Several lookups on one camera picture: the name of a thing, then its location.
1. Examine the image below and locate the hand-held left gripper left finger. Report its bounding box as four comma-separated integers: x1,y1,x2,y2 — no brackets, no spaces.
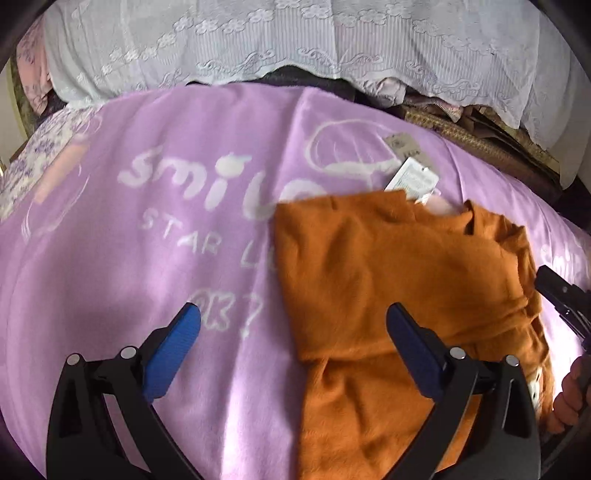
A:
46,302,204,480

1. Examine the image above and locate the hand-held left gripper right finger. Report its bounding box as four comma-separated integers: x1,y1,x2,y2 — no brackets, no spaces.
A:
383,302,543,480

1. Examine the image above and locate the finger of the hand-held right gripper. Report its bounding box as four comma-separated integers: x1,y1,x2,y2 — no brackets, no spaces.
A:
534,265,591,305
551,298,591,344

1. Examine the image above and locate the orange knit sweater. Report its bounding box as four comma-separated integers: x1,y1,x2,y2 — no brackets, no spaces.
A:
274,189,557,480

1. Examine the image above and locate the person's right hand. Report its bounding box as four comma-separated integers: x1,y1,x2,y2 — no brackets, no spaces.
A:
551,354,591,435

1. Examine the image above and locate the purple printed blanket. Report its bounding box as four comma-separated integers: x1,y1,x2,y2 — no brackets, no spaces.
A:
0,83,591,480

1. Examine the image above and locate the brown woven mat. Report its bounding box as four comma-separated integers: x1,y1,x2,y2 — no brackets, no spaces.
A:
402,99,566,199

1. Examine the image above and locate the white paper tag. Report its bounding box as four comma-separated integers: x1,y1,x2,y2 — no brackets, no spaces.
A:
384,157,439,204

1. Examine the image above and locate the beige paper tag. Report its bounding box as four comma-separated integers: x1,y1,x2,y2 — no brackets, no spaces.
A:
385,133,419,155

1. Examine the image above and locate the white purple floral sheet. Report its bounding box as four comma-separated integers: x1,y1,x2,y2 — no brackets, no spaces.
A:
0,105,95,220

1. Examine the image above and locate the dark cloth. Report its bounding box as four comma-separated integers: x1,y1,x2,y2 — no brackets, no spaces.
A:
185,65,370,104

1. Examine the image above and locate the pink floral cloth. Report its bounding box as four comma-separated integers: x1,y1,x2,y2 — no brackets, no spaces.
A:
16,32,52,112

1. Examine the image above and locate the white lace cloth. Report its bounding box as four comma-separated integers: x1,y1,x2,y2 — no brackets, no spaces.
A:
44,0,578,132

